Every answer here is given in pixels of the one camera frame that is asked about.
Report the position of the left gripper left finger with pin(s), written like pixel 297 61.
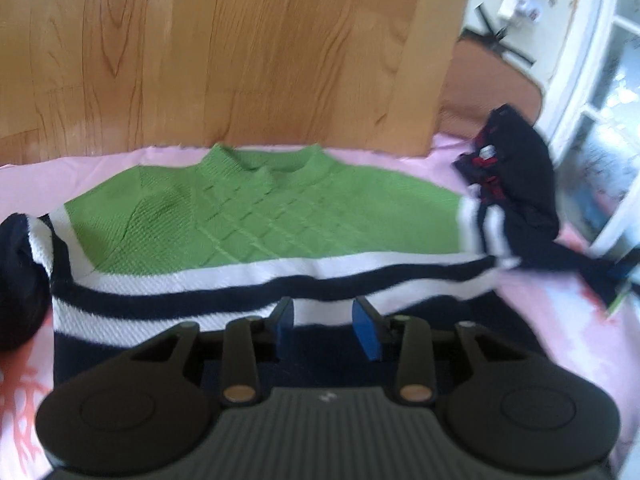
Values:
pixel 247 342

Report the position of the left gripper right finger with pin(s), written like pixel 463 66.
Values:
pixel 404 345

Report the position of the green navy striped knit sweater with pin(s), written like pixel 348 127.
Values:
pixel 240 230

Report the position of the dark navy red garment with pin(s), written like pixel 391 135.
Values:
pixel 511 164

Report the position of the pink printed bed sheet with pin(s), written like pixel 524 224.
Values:
pixel 568 321

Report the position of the brown cushion headboard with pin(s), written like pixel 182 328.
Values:
pixel 478 81

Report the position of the wood grain board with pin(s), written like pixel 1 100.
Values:
pixel 96 77

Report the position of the white window frame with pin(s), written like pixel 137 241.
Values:
pixel 591 120

